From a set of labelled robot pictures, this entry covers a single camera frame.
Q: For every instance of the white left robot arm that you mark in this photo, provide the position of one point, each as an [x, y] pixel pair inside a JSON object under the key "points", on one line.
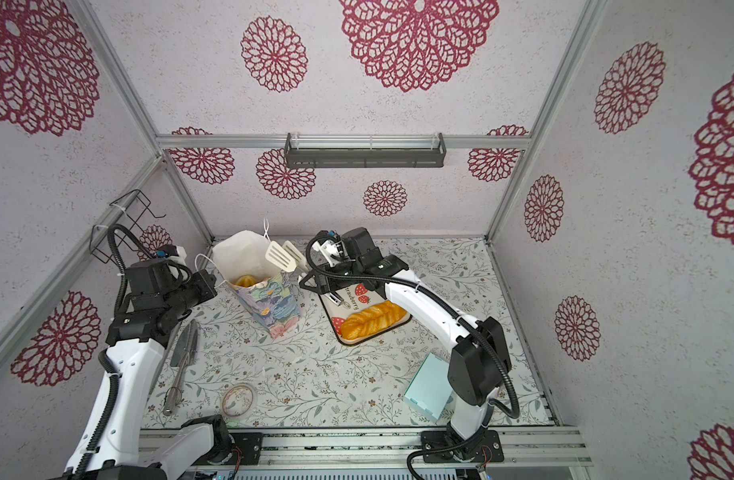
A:
{"points": [[109, 446]]}

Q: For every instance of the braided yellow bread loaf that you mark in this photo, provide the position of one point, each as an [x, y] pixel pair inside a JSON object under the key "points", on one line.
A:
{"points": [[371, 321]]}

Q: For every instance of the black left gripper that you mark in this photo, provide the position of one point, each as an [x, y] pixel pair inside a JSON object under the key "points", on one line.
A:
{"points": [[207, 288]]}

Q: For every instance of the small bread roll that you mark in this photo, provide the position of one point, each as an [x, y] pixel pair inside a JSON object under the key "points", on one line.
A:
{"points": [[245, 282]]}

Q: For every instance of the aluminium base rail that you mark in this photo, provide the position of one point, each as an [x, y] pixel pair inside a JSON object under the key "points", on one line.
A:
{"points": [[383, 448]]}

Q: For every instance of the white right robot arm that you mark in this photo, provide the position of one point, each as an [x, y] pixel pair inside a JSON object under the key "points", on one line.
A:
{"points": [[478, 370]]}

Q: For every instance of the black wall shelf rack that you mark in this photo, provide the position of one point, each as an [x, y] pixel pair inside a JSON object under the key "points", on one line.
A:
{"points": [[375, 155]]}

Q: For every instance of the white slotted tongs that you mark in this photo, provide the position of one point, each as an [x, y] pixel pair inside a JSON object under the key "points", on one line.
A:
{"points": [[287, 257]]}

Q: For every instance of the round tape roll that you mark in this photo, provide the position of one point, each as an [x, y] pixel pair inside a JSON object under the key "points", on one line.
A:
{"points": [[238, 401]]}

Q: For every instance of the floral paper gift bag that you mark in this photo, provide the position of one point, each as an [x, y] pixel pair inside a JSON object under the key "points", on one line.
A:
{"points": [[272, 303]]}

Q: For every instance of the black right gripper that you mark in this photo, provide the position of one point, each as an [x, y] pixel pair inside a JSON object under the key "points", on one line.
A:
{"points": [[326, 279]]}

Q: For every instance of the strawberry print serving tray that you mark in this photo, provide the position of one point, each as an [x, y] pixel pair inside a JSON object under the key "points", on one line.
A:
{"points": [[339, 305]]}

